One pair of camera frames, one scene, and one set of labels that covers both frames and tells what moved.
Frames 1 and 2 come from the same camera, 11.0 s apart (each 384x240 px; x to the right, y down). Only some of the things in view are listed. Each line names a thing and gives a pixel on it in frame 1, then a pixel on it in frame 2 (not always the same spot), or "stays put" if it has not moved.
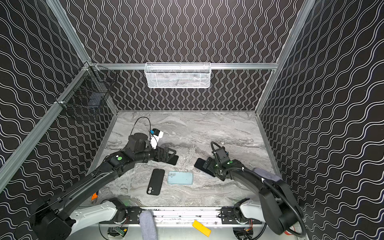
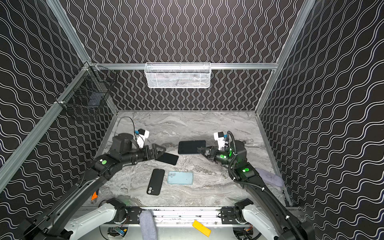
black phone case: [155, 182] stays put
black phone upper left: [173, 160] stays put
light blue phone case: [180, 177] stays put
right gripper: [216, 166] -> [212, 153]
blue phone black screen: [199, 164] -> [190, 147]
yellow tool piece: [203, 229] stays put
